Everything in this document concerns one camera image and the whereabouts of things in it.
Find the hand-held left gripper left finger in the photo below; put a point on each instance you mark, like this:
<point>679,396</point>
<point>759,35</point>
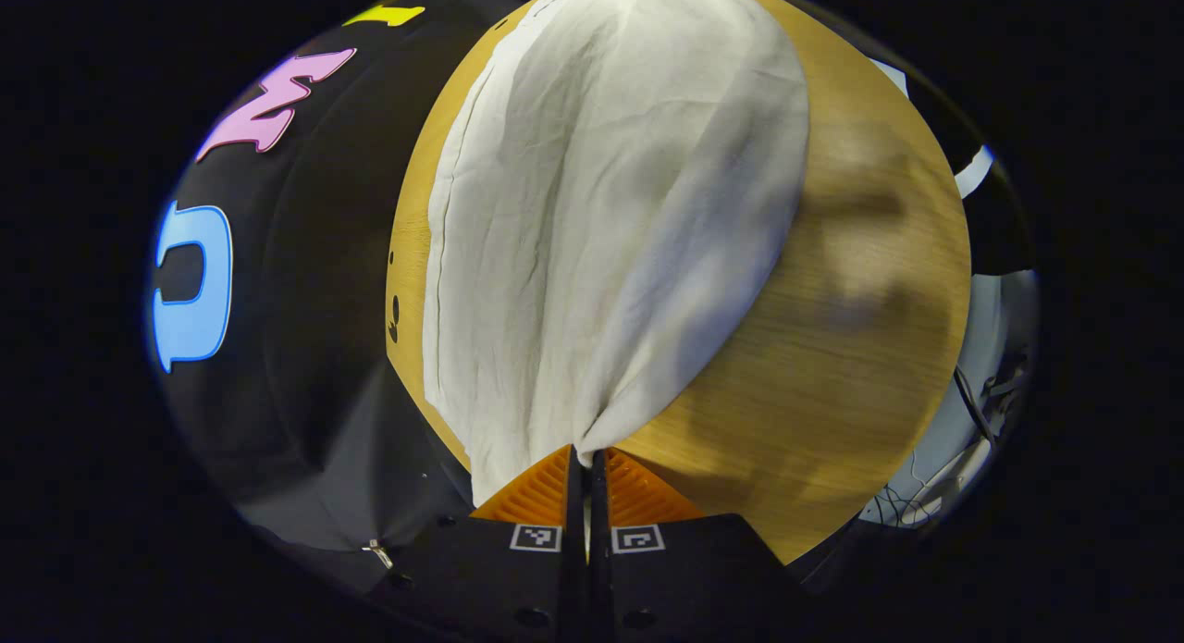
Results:
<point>573,532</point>

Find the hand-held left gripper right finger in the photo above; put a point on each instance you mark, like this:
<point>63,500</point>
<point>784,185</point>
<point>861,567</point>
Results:
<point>598,532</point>

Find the white jeans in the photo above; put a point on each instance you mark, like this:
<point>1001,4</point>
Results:
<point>601,208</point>

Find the silver backdrop clip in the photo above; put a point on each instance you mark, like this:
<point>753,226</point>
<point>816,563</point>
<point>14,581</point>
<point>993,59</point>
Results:
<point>379,554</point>

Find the black backdrop cloth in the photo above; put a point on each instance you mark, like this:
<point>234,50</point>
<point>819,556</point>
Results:
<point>305,301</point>

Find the dark white-striped clothing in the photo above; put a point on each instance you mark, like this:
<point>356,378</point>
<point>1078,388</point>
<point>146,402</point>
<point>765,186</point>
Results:
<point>1004,227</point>

